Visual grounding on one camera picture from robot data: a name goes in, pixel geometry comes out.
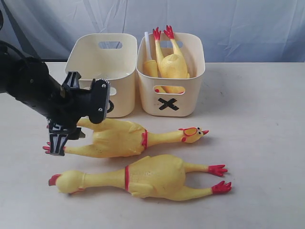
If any cream bin marked X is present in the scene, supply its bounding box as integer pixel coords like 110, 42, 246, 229
136, 32, 205, 117

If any white backdrop curtain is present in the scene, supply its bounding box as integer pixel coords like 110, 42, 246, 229
0, 0, 305, 62

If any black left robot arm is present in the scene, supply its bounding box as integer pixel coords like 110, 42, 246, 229
0, 41, 114, 156

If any whole rubber chicken facing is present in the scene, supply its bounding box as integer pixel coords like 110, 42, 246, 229
42, 118, 210, 158
48, 155, 232, 201

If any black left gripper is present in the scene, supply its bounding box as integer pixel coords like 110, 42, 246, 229
14, 58, 110, 156

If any headless yellow rubber chicken body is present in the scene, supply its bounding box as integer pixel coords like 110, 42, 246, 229
152, 25, 190, 79

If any cream bin marked O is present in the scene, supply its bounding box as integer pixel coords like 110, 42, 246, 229
65, 33, 138, 118

